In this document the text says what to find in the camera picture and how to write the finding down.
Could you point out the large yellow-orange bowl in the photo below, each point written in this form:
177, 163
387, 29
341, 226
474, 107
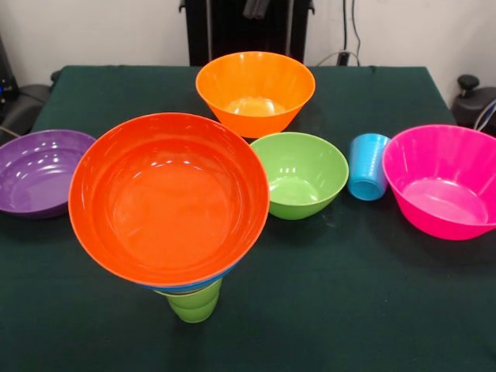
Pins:
255, 120

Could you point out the black equipment box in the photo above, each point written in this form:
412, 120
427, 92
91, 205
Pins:
7, 73

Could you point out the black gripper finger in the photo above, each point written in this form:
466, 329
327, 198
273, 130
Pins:
261, 8
249, 7

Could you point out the blue cup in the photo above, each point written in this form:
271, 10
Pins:
368, 170

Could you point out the blue bowl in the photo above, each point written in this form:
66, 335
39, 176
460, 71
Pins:
186, 288

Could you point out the grey chair with black knob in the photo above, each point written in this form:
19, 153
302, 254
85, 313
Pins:
474, 104

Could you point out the wide purple bowl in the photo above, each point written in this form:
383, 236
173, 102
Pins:
35, 182

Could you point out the large pink bowl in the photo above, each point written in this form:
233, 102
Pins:
441, 193

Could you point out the stack of green cups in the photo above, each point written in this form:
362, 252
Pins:
193, 308

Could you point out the wide red-orange bowl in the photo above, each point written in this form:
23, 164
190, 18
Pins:
166, 209

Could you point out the dark green tablecloth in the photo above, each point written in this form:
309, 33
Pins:
310, 310

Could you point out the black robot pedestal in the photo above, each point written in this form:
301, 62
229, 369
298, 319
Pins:
224, 35

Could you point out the large green bowl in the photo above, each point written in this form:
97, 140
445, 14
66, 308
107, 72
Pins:
310, 182

